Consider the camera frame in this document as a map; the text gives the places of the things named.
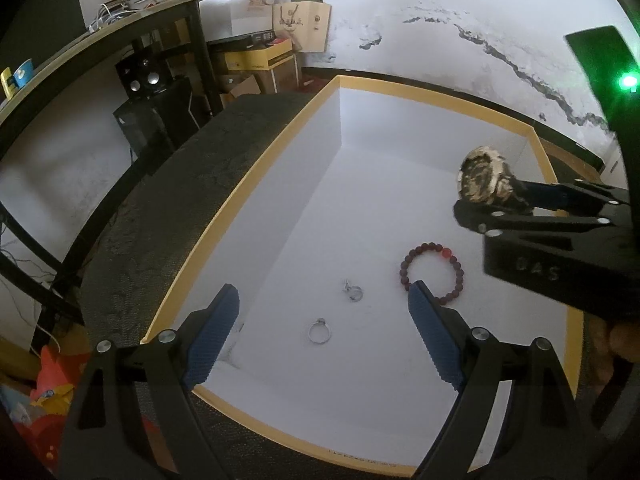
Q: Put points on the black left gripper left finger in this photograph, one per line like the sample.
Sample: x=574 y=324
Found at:
x=104 y=435

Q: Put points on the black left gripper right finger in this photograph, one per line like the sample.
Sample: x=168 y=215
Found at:
x=514 y=416

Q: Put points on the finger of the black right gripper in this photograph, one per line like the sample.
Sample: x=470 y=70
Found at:
x=578 y=195
x=483 y=218

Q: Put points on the camouflage wrist watch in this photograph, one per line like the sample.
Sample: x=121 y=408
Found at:
x=486 y=178

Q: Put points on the orange red floor toy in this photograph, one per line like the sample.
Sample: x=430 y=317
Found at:
x=39 y=414

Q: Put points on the yellow white storage box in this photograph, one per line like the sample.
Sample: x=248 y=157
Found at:
x=324 y=357

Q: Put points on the black desk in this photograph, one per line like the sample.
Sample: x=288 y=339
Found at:
x=49 y=81

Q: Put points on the dark green table mat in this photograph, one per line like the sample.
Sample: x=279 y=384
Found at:
x=154 y=233

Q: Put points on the brown kraft paper bag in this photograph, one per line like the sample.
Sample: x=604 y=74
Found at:
x=304 y=22

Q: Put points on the brown open carton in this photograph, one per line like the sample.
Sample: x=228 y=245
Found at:
x=236 y=85

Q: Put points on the yellow cardboard box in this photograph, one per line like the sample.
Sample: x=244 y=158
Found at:
x=254 y=59

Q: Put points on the black subwoofer cabinet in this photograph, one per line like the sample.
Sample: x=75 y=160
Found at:
x=156 y=127

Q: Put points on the white paper gift bag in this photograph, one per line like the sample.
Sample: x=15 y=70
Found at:
x=223 y=19

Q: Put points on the black speaker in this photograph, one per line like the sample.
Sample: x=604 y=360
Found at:
x=143 y=75

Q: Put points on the blue paper cup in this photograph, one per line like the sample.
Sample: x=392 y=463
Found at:
x=24 y=73

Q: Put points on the black flat monitor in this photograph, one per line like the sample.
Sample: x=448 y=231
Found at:
x=40 y=30

